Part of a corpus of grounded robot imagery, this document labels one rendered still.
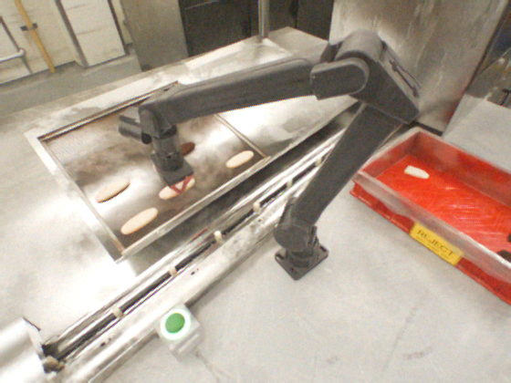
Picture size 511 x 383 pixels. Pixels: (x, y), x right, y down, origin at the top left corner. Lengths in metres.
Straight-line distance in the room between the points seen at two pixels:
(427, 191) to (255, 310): 0.63
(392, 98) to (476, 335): 0.57
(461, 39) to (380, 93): 0.74
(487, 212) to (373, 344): 0.53
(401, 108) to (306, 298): 0.48
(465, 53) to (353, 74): 0.77
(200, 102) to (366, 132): 0.28
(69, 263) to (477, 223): 1.10
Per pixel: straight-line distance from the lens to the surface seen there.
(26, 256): 1.03
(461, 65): 1.17
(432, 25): 1.17
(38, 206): 1.15
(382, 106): 0.44
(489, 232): 1.03
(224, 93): 0.52
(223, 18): 2.71
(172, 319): 0.67
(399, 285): 0.83
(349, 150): 0.50
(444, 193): 1.07
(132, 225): 0.83
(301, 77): 0.45
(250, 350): 0.72
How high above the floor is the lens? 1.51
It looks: 46 degrees down
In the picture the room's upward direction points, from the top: 3 degrees counter-clockwise
